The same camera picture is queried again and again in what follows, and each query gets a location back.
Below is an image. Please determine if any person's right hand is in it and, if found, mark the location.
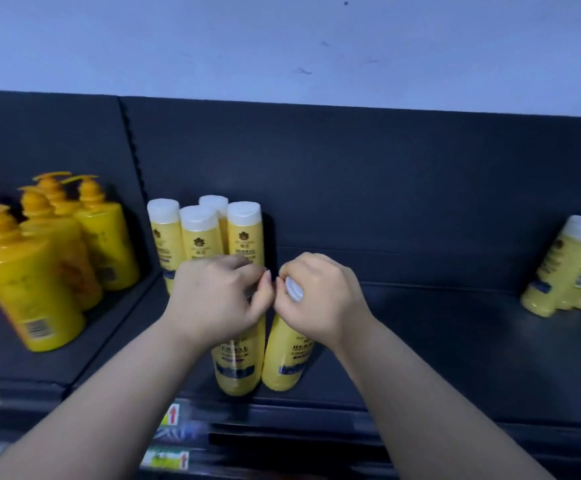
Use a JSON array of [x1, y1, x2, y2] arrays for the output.
[[274, 252, 376, 351]]

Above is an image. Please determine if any dark metal shelf unit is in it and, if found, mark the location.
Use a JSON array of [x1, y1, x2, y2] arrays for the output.
[[0, 90, 581, 480]]

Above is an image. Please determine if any person's right forearm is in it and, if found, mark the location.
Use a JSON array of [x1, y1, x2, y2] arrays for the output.
[[330, 317, 557, 480]]

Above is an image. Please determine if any person's left forearm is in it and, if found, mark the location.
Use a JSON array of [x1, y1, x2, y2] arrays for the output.
[[0, 315, 206, 480]]

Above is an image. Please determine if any person's left hand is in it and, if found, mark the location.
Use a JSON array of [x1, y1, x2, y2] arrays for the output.
[[163, 254, 275, 352]]

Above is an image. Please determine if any yellow pump bottle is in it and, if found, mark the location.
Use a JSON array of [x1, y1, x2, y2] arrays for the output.
[[17, 187, 104, 313], [62, 175, 141, 292], [32, 171, 82, 216], [0, 202, 86, 353]]

